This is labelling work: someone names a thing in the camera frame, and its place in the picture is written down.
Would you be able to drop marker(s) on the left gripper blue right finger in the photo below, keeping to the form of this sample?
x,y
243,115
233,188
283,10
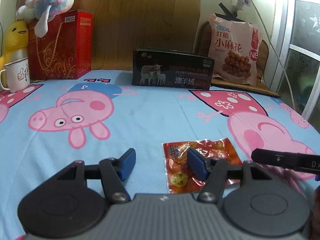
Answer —
x,y
211,171

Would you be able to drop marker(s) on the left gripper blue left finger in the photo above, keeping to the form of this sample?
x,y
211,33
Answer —
x,y
114,172

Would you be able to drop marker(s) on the red orange snack packet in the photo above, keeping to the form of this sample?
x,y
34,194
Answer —
x,y
181,178

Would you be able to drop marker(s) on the person's right hand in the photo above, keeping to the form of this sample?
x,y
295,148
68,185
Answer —
x,y
315,218

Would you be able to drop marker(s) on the Peppa Pig blue bedsheet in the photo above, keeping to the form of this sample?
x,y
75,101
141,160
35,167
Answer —
x,y
55,122

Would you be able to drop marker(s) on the frosted glass sliding door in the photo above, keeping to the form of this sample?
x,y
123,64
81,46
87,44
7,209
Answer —
x,y
296,78

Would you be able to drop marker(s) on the black sheep-print storage box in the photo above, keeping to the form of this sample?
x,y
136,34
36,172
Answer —
x,y
171,68

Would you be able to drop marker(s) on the pink twisted-snack bag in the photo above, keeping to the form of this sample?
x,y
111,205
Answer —
x,y
234,47

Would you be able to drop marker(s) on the red gift box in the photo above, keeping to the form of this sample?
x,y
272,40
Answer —
x,y
65,51

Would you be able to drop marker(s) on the white enamel mug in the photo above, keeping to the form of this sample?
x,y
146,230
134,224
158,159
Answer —
x,y
17,75

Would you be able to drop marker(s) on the wooden headboard panel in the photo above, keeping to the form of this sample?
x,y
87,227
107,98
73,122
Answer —
x,y
120,26

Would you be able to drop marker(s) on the yellow duck plush toy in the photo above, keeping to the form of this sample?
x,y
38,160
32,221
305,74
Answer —
x,y
15,43

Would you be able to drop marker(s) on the pink blue plush toy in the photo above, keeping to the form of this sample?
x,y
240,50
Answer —
x,y
43,11

